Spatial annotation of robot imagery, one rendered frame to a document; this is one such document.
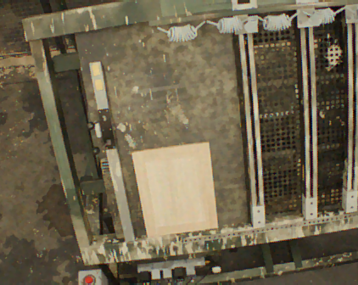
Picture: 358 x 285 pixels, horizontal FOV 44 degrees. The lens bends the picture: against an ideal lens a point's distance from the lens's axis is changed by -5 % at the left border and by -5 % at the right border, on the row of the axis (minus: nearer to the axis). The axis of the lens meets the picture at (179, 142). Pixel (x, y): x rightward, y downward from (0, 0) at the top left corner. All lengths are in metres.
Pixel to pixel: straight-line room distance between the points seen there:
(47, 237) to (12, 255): 0.31
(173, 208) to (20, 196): 1.83
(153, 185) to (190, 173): 0.19
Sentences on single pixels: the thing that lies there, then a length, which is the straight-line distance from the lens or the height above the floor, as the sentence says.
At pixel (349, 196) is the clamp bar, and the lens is 2.47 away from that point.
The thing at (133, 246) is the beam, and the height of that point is 0.88.
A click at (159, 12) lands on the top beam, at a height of 1.89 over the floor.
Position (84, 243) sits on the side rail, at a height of 0.93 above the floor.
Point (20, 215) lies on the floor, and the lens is 3.80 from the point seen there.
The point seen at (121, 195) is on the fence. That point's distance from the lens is 2.30.
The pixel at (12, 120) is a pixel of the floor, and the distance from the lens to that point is 4.42.
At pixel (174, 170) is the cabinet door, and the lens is 2.26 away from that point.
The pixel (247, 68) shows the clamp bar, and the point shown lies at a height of 1.60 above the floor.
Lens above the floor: 3.10
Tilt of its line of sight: 54 degrees down
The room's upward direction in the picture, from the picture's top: 9 degrees counter-clockwise
